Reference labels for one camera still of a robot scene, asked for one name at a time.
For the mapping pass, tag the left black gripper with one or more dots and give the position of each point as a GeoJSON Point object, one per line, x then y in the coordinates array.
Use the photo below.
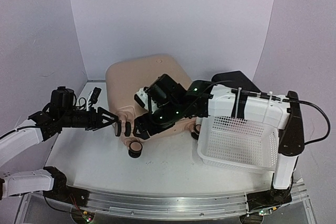
{"type": "Point", "coordinates": [95, 118]}

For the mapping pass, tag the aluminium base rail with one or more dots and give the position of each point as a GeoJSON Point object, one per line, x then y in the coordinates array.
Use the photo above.
{"type": "Point", "coordinates": [182, 208]}

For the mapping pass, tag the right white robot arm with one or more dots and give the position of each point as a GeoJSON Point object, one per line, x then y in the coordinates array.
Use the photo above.
{"type": "Point", "coordinates": [281, 112]}

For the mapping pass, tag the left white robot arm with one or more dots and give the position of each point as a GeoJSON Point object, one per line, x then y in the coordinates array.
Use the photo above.
{"type": "Point", "coordinates": [47, 179]}

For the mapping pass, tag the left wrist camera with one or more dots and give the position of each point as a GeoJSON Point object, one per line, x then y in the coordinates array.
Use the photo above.
{"type": "Point", "coordinates": [94, 96]}

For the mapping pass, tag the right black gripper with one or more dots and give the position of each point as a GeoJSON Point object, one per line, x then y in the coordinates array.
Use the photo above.
{"type": "Point", "coordinates": [146, 127]}

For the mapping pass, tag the white perforated plastic basket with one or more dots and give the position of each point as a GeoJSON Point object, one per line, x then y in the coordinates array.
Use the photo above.
{"type": "Point", "coordinates": [238, 144]}

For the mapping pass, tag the pink hard-shell suitcase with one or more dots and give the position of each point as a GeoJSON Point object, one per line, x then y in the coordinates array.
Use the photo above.
{"type": "Point", "coordinates": [124, 79]}

